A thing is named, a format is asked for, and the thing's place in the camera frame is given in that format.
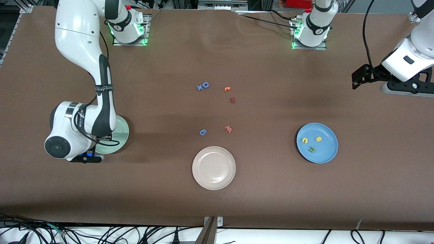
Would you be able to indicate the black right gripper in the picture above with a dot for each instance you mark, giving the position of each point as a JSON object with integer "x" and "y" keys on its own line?
{"x": 103, "y": 138}

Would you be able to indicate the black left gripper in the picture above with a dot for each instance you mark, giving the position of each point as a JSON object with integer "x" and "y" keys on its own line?
{"x": 377, "y": 73}

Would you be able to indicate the yellow letter u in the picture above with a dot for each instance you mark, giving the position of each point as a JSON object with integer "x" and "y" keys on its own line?
{"x": 303, "y": 141}

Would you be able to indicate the green letter n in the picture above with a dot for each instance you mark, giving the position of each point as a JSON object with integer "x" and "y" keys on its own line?
{"x": 311, "y": 149}

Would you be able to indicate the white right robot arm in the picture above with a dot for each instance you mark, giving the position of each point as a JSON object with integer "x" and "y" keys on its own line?
{"x": 78, "y": 34}

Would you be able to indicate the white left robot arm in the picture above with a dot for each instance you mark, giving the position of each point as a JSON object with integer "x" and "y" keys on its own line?
{"x": 315, "y": 23}

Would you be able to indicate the green plate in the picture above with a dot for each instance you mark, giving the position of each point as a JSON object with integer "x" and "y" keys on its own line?
{"x": 121, "y": 135}

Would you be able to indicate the blue plate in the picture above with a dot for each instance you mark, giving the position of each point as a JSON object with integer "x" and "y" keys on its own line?
{"x": 322, "y": 152}

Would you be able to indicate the red box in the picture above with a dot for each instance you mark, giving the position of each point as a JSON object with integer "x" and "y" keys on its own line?
{"x": 298, "y": 3}

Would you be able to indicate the blue letter g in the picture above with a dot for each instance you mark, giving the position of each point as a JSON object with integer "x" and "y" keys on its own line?
{"x": 202, "y": 132}

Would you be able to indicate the blue letter D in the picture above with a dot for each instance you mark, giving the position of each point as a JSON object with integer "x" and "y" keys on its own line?
{"x": 203, "y": 84}

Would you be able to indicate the beige plate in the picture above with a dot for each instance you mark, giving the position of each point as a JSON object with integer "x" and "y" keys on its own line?
{"x": 214, "y": 167}

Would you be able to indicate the pink letter w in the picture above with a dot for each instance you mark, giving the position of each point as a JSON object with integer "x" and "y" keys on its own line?
{"x": 228, "y": 129}

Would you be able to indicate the brown table cover sheet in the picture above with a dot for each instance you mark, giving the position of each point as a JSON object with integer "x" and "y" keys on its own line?
{"x": 217, "y": 203}

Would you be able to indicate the small grey tape tab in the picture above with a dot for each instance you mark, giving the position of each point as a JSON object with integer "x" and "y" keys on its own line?
{"x": 359, "y": 224}

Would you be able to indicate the grey metal box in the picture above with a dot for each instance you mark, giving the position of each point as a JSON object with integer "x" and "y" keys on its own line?
{"x": 222, "y": 4}

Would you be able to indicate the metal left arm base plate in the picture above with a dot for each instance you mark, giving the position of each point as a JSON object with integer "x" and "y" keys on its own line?
{"x": 305, "y": 48}

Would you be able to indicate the short aluminium frame profile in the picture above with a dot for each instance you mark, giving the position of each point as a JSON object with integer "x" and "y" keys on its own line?
{"x": 414, "y": 17}

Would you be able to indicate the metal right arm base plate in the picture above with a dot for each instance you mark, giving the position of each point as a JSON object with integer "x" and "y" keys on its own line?
{"x": 132, "y": 44}

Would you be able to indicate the metal table bracket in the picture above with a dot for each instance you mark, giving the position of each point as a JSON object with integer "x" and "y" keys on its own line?
{"x": 210, "y": 234}

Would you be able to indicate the long aluminium frame rail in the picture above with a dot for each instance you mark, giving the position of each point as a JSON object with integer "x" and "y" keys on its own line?
{"x": 25, "y": 8}

